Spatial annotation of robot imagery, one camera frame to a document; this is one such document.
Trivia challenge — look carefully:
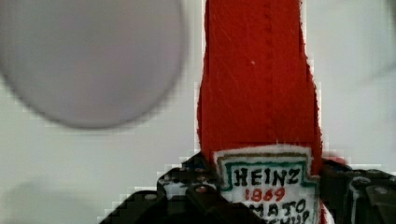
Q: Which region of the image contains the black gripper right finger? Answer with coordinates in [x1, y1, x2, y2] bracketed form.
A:
[319, 159, 396, 224]

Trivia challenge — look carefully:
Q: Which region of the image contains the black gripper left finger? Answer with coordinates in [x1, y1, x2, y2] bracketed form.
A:
[99, 153, 262, 224]

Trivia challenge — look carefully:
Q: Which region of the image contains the red plush ketchup bottle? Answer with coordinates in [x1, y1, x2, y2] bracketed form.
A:
[197, 0, 330, 224]

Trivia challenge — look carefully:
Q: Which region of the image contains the grey round plate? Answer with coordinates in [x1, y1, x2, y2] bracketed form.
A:
[1, 0, 186, 129]

